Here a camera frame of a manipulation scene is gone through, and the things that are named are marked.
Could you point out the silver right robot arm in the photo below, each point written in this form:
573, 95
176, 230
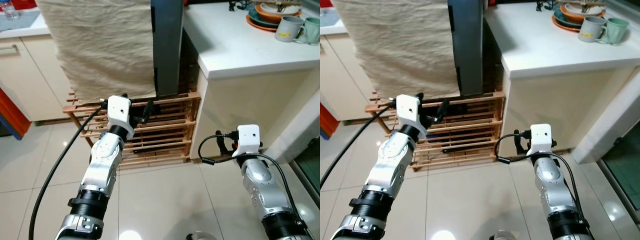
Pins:
260, 185
552, 185

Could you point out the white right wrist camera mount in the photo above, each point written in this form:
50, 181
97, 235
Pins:
541, 139
248, 140

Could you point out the grey mug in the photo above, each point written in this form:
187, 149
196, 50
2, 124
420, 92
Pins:
289, 29
591, 29

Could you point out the beige wrinkled cloth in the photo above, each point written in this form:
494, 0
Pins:
400, 45
100, 45

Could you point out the red coffee machine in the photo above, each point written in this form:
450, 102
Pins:
17, 3
326, 2

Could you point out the white bowl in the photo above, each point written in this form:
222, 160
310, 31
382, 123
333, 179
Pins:
585, 8
280, 9

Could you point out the red storage box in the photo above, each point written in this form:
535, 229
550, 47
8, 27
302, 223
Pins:
327, 117
10, 112

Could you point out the orange plate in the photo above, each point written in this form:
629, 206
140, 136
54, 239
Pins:
257, 28
562, 28

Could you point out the white kitchen counter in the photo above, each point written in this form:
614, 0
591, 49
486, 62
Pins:
240, 45
550, 45

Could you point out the cream cabinet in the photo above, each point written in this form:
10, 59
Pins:
30, 75
340, 70

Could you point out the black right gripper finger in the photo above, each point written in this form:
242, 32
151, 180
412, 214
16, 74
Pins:
517, 140
218, 140

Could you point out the green glass sliding door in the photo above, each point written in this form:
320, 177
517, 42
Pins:
622, 165
310, 165

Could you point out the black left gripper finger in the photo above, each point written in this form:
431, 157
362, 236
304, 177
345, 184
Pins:
443, 110
149, 110

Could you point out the dark teal plate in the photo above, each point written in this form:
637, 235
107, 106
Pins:
256, 21
561, 21

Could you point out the green mug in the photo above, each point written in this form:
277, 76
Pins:
311, 31
617, 31

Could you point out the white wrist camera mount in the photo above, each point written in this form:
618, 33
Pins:
248, 140
541, 139
409, 112
119, 112

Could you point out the blue mat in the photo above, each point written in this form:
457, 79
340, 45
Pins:
20, 21
327, 17

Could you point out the clear plastic bottle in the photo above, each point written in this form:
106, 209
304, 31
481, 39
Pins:
10, 10

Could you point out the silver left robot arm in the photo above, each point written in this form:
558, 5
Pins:
395, 165
102, 165

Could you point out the wooden slat rack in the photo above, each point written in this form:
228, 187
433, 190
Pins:
460, 135
160, 135

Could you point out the orange bowl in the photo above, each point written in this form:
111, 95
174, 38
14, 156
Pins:
267, 16
570, 14

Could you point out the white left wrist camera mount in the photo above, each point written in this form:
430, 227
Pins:
119, 112
409, 112

